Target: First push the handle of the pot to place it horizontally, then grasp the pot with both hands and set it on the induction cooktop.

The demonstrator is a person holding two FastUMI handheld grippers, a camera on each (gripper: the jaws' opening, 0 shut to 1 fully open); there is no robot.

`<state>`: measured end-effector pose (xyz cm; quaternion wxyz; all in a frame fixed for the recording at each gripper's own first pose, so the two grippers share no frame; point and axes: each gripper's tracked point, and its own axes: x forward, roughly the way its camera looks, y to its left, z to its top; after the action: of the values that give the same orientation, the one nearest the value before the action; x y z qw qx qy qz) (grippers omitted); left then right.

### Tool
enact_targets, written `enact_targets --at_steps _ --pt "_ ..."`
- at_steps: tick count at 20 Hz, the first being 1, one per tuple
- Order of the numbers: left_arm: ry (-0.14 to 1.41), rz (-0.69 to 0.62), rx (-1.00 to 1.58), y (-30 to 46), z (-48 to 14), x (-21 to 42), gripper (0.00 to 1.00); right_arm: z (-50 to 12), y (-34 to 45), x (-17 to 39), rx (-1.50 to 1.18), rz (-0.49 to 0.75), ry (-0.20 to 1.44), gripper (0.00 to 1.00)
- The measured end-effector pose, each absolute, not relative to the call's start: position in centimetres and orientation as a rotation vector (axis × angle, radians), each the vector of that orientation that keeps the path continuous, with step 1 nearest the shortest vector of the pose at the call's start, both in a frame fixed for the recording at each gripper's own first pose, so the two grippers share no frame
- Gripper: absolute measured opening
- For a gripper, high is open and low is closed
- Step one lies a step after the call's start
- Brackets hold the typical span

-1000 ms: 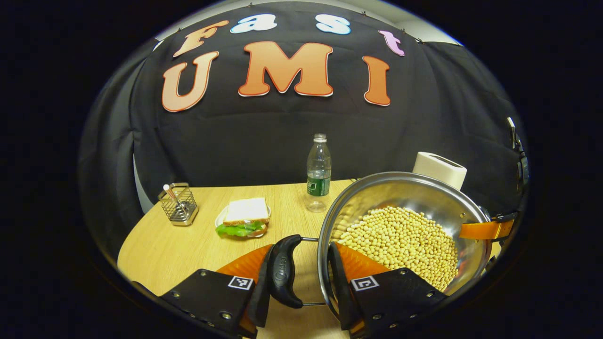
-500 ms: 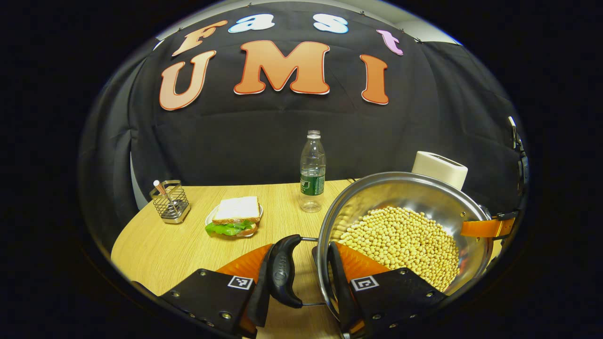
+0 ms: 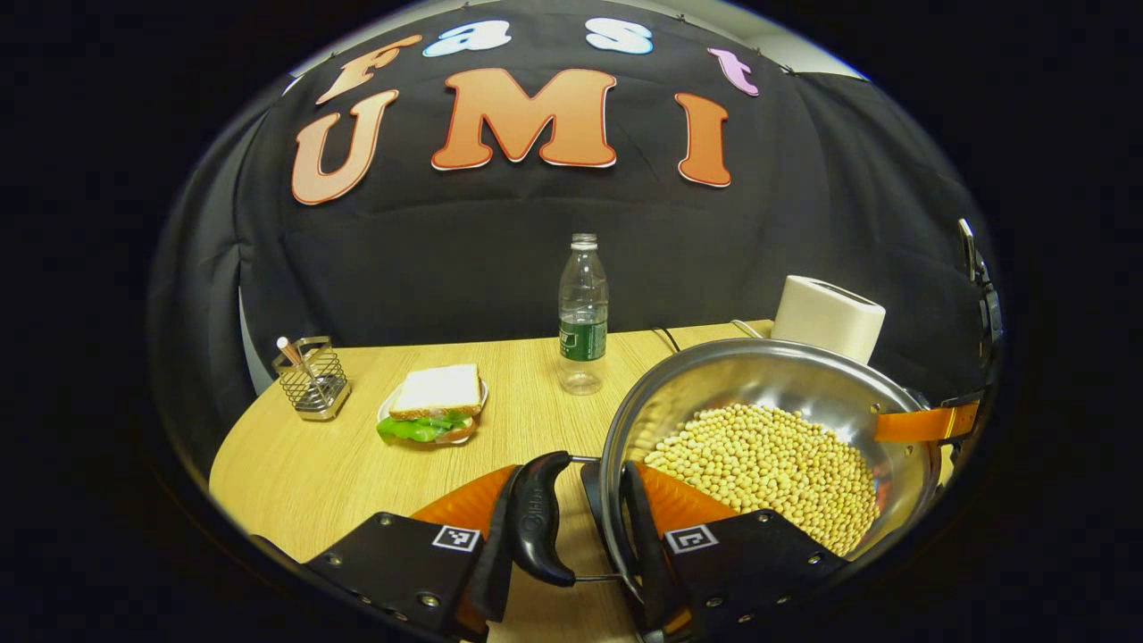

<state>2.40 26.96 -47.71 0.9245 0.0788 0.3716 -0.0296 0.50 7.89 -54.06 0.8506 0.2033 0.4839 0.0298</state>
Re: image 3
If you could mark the striped straw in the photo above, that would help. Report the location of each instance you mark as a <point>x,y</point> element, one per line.
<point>290,353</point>

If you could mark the small white plate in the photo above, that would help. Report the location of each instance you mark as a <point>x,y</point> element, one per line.
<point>387,411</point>

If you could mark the pile of yellow soybeans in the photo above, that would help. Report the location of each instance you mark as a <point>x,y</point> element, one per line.
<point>768,464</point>

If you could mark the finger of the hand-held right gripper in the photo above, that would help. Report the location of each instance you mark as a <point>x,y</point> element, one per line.
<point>920,424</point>

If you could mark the stainless steel pot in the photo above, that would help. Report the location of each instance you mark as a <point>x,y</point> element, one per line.
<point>768,375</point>

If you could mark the clear plastic water bottle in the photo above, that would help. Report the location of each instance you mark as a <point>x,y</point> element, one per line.
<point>583,313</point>

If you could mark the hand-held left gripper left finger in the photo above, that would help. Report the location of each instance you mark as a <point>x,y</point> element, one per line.
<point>491,580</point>

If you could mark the sandwich with lettuce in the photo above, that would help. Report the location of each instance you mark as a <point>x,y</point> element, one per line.
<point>438,397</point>

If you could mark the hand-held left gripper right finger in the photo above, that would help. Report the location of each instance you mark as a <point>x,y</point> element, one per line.
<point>652,558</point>

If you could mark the white toaster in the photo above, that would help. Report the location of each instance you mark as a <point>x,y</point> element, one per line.
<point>826,313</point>

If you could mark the black backdrop cloth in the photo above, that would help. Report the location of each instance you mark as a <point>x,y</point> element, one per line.
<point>804,223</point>

